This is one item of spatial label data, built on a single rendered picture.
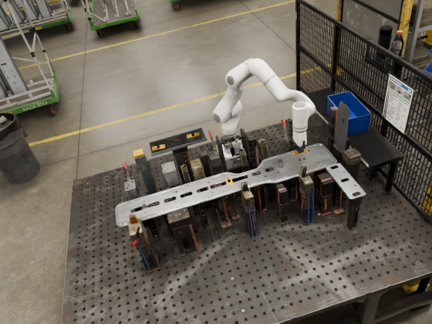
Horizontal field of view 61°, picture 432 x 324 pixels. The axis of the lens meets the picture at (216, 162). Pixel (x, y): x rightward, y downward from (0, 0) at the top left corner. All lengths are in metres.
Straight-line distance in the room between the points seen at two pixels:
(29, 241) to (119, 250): 1.63
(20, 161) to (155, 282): 2.71
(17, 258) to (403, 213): 3.22
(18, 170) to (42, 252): 1.19
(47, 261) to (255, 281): 2.12
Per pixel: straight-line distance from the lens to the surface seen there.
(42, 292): 3.52
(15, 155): 4.51
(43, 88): 5.97
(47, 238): 3.90
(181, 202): 2.19
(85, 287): 2.45
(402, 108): 2.30
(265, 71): 2.12
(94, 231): 2.68
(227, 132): 2.62
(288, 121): 2.30
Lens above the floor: 2.54
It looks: 40 degrees down
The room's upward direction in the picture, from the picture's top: 11 degrees counter-clockwise
